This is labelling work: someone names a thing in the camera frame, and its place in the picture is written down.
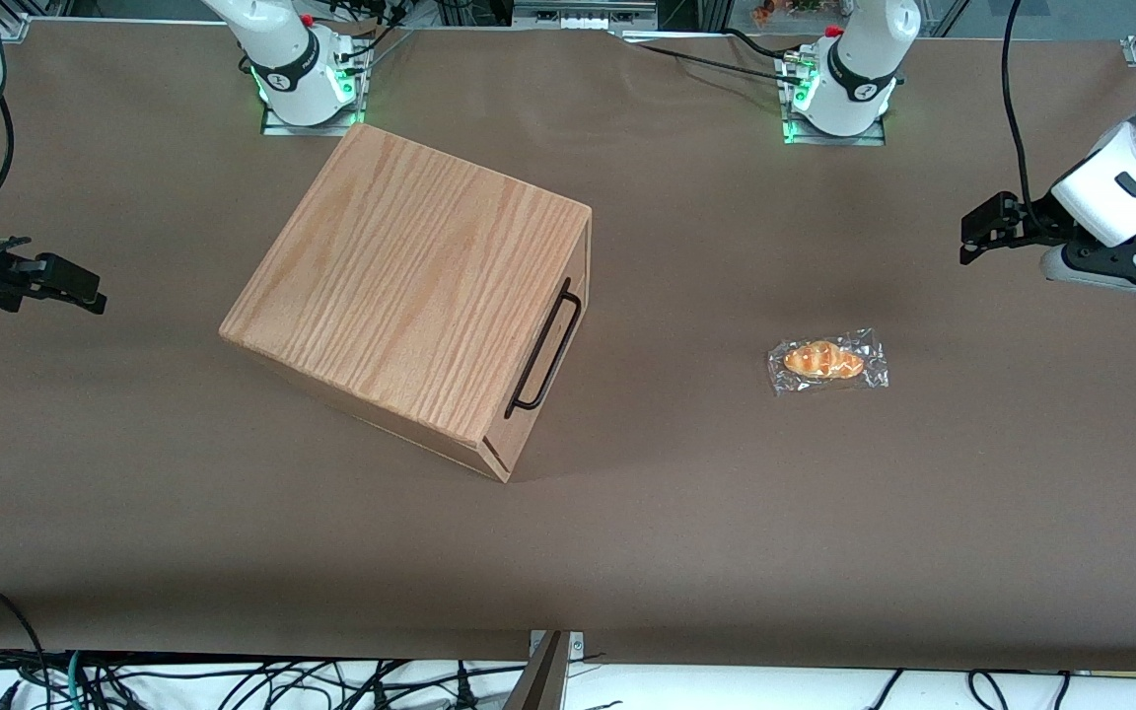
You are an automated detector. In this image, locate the wooden pull-out drawer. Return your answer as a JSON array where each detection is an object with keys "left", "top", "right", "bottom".
[{"left": 479, "top": 212, "right": 593, "bottom": 483}]

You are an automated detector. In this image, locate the black metal drawer handle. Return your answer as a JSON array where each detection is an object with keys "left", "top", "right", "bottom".
[{"left": 505, "top": 277, "right": 584, "bottom": 420}]

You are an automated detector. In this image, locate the light wooden drawer cabinet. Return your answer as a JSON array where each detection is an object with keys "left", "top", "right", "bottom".
[{"left": 219, "top": 122, "right": 594, "bottom": 484}]

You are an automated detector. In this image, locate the bread roll in clear wrapper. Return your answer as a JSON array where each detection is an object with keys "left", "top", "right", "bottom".
[{"left": 767, "top": 328, "right": 890, "bottom": 397}]

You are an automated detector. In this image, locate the grey equipment box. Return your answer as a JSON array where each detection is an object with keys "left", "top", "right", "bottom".
[{"left": 512, "top": 0, "right": 659, "bottom": 32}]

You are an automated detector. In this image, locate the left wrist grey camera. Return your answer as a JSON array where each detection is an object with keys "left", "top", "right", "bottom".
[{"left": 1039, "top": 212, "right": 1136, "bottom": 301}]

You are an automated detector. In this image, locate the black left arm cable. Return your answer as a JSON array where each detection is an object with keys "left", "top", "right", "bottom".
[{"left": 1000, "top": 0, "right": 1034, "bottom": 208}]

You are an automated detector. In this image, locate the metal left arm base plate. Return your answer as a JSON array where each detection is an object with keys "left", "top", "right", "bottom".
[{"left": 781, "top": 59, "right": 888, "bottom": 148}]

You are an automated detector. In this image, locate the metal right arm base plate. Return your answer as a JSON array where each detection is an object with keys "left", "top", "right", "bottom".
[{"left": 260, "top": 69, "right": 372, "bottom": 138}]

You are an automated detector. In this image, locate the short black table cable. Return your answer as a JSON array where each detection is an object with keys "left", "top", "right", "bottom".
[{"left": 721, "top": 28, "right": 816, "bottom": 63}]

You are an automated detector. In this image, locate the long black table cable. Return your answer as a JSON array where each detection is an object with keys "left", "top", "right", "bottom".
[{"left": 612, "top": 33, "right": 806, "bottom": 86}]

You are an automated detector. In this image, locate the black base cable bundle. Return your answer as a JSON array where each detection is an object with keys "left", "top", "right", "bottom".
[{"left": 317, "top": 0, "right": 413, "bottom": 76}]

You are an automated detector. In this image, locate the metal stand bracket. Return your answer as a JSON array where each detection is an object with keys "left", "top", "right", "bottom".
[{"left": 529, "top": 629, "right": 586, "bottom": 664}]

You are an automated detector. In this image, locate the brown camera stand bar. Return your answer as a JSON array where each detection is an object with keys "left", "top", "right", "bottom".
[{"left": 503, "top": 631, "right": 570, "bottom": 710}]

